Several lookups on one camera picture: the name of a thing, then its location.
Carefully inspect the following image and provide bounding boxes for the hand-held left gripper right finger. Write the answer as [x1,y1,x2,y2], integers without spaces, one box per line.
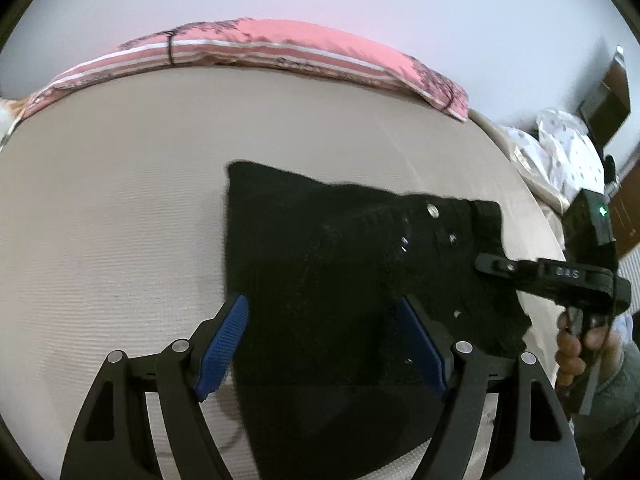
[395,295,585,480]

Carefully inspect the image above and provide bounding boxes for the person's right hand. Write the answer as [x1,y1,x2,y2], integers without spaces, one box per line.
[555,310,625,393]

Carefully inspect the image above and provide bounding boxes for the pink striped pillow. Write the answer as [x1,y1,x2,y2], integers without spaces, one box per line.
[20,17,471,123]

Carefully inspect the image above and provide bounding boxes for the person's right forearm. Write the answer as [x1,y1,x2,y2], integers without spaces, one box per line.
[562,345,640,480]

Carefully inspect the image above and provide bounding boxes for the grey woven bed mat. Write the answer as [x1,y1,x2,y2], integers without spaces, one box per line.
[0,64,568,480]

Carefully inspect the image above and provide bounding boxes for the cream satin bed sheet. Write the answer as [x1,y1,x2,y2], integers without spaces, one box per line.
[469,109,573,251]

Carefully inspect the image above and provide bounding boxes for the brown wooden furniture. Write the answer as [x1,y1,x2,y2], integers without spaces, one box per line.
[579,46,640,261]

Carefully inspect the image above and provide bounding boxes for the white floral pillow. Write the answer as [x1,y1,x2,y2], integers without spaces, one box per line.
[0,100,26,148]

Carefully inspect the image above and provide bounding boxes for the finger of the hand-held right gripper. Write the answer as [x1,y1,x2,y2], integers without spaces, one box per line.
[475,253,542,288]

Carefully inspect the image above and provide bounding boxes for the black pants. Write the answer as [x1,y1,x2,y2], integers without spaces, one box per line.
[222,160,533,480]

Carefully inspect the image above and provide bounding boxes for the white dotted cloth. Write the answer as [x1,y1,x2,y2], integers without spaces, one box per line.
[500,107,610,211]

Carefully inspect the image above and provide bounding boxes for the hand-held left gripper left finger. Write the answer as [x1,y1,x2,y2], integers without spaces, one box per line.
[60,294,250,480]

